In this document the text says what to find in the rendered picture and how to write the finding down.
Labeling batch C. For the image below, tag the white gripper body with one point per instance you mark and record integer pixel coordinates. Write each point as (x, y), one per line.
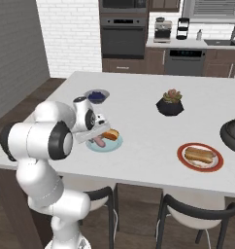
(92, 133)

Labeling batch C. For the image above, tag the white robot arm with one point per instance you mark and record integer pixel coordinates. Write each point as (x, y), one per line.
(38, 142)

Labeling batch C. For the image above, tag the pink sausage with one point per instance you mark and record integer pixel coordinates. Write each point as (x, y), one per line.
(100, 141)

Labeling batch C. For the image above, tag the orange bun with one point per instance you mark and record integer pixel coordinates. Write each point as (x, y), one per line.
(111, 134)

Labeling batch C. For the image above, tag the light blue plate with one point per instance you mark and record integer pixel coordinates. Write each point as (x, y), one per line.
(113, 144)

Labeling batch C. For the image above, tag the grey bowl with blueberries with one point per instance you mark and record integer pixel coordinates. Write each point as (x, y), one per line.
(96, 96)

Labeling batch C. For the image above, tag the red rimmed plate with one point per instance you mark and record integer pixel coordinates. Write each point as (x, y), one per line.
(183, 157)

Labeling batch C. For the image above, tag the tan hot dog bun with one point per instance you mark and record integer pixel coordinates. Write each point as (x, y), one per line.
(199, 154)

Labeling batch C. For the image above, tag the black bowl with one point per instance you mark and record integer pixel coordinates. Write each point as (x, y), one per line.
(232, 134)

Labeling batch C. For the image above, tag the black and white chair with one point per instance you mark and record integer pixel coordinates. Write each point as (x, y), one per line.
(194, 212)
(101, 194)

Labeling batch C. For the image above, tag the succulent in black pot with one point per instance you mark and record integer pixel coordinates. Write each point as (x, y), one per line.
(170, 104)

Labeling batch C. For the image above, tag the brown base cupboards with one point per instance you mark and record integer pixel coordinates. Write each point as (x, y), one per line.
(155, 61)

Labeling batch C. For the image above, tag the grey dishwasher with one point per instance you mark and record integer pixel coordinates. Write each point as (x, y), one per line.
(184, 63)

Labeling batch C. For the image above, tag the silver coffee machine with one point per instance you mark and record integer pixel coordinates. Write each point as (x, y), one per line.
(162, 30)

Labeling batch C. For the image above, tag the black microwave oven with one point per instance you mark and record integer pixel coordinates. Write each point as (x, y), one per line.
(123, 5)

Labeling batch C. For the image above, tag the white bottle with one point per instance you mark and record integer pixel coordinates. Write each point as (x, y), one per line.
(199, 35)

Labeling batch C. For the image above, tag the dark sink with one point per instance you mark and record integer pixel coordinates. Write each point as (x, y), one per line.
(221, 42)

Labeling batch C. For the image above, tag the window with grey blinds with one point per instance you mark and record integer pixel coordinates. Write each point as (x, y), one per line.
(213, 7)

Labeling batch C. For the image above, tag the black wall oven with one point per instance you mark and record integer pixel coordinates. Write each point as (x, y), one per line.
(123, 37)

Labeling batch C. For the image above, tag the brown wall cupboard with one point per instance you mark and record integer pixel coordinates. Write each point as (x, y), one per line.
(164, 4)

